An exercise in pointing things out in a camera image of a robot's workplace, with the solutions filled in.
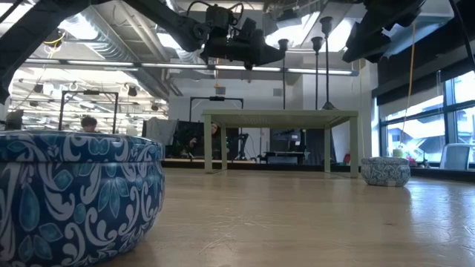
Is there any black aluminium table frame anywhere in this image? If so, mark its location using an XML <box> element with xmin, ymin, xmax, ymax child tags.
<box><xmin>163</xmin><ymin>158</ymin><xmax>475</xmax><ymax>182</ymax></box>

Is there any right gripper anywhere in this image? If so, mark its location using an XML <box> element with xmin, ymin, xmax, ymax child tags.
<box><xmin>341</xmin><ymin>16</ymin><xmax>395</xmax><ymax>63</ymax></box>

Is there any black metal candlestick holder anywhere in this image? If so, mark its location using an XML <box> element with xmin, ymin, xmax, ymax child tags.
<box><xmin>278</xmin><ymin>38</ymin><xmax>289</xmax><ymax>111</ymax></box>
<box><xmin>310</xmin><ymin>36</ymin><xmax>324</xmax><ymax>111</ymax></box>
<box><xmin>319</xmin><ymin>16</ymin><xmax>338</xmax><ymax>111</ymax></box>

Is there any white office chair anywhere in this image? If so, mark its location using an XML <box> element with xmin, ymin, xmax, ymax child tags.
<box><xmin>439</xmin><ymin>143</ymin><xmax>473</xmax><ymax>171</ymax></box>

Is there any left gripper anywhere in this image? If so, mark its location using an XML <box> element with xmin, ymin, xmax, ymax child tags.
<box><xmin>200</xmin><ymin>17</ymin><xmax>286</xmax><ymax>71</ymax></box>

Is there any dark background desk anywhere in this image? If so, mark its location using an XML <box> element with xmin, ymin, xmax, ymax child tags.
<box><xmin>262</xmin><ymin>150</ymin><xmax>309</xmax><ymax>165</ymax></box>

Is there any grey fabric cover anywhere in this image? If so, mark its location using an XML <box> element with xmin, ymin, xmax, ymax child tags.
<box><xmin>142</xmin><ymin>116</ymin><xmax>179</xmax><ymax>159</ymax></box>

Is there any long ceiling light strip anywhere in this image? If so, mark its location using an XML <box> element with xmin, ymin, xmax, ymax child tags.
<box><xmin>24</xmin><ymin>58</ymin><xmax>359</xmax><ymax>76</ymax></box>

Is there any yellow hanging cable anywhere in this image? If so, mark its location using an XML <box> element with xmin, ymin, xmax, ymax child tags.
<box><xmin>399</xmin><ymin>22</ymin><xmax>416</xmax><ymax>149</ymax></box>

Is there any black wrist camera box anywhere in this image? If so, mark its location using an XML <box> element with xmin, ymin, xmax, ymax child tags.
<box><xmin>205</xmin><ymin>3</ymin><xmax>243</xmax><ymax>37</ymax></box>

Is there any person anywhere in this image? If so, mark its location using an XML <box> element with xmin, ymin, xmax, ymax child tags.
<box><xmin>187</xmin><ymin>122</ymin><xmax>223</xmax><ymax>159</ymax></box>
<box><xmin>79</xmin><ymin>115</ymin><xmax>101</xmax><ymax>134</ymax></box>

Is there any dark background monitor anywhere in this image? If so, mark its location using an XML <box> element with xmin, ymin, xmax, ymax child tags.
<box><xmin>4</xmin><ymin>109</ymin><xmax>24</xmax><ymax>131</ymax></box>

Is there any green perforated metal shelf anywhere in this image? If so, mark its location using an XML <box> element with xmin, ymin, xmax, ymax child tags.
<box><xmin>202</xmin><ymin>108</ymin><xmax>360</xmax><ymax>179</ymax></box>

